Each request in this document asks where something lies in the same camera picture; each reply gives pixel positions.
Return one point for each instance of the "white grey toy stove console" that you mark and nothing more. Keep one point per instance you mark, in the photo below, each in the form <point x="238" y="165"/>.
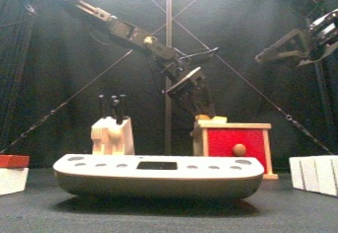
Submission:
<point x="158" y="181"/>

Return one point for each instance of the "white slatted wooden crate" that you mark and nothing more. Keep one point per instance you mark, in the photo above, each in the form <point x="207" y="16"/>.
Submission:
<point x="316" y="174"/>

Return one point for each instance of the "red and white wooden block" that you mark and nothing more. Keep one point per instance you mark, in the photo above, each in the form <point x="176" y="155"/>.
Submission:
<point x="12" y="174"/>

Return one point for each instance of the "pale wooden knife block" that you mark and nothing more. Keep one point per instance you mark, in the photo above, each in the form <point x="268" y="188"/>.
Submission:
<point x="127" y="138"/>

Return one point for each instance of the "yellow egg sushi toy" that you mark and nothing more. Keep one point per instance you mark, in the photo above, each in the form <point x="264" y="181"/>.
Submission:
<point x="219" y="119"/>

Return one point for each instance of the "red drawer with wooden knob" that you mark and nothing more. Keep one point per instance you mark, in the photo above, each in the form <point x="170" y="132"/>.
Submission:
<point x="224" y="141"/>

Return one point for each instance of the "pale wooden toy spoon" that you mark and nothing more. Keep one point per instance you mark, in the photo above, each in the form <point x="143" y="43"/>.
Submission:
<point x="115" y="135"/>

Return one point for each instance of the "pale wooden toy fork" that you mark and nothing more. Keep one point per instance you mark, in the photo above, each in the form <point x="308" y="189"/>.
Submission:
<point x="99" y="138"/>

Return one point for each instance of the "vertical metal frame pole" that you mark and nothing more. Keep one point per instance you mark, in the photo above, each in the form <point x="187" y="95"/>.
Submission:
<point x="168" y="128"/>

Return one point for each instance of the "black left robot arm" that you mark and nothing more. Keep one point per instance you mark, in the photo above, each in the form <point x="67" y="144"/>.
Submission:
<point x="105" y="21"/>

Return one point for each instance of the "red wooden drawer box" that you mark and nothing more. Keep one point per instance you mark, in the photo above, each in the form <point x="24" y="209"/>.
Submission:
<point x="200" y="138"/>

